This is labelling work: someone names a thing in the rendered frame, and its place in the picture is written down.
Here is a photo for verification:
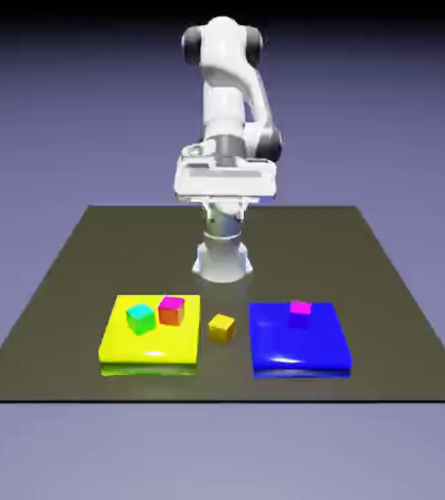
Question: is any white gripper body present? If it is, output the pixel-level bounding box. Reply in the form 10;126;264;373
173;154;278;204

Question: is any large blue box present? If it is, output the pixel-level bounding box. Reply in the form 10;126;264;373
248;301;353;379

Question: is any small orange cube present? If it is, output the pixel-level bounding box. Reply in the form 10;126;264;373
157;295;186;327

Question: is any small blue cube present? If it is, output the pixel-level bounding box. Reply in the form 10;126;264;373
288;299;312;330

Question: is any large yellow box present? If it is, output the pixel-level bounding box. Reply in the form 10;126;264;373
98;294;202;377

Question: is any small green cube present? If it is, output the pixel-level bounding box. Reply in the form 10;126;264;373
125;302;157;336

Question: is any small yellow cube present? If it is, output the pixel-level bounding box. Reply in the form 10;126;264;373
207;312;236;346

